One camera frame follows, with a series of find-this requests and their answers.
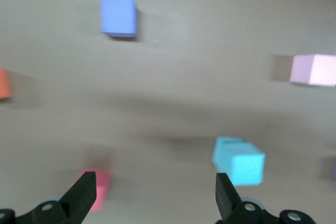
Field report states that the light blue foam block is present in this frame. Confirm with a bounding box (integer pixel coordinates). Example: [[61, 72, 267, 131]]
[[219, 142, 266, 187], [212, 136, 246, 174]]

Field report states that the orange foam block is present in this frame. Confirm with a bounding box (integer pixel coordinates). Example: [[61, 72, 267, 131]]
[[0, 68, 13, 101]]

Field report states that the red foam block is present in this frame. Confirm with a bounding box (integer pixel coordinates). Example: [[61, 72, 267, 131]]
[[75, 170, 111, 212]]

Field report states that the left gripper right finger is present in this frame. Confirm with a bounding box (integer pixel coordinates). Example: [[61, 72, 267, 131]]
[[215, 172, 278, 224]]

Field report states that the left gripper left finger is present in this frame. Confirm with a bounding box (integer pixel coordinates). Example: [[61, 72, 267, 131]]
[[15, 170, 97, 224]]

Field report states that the pink foam block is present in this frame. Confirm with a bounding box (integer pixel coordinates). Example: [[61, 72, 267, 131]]
[[289, 54, 336, 88]]

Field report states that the large table cover sheet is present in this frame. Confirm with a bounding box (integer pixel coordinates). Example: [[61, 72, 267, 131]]
[[0, 0, 336, 224]]

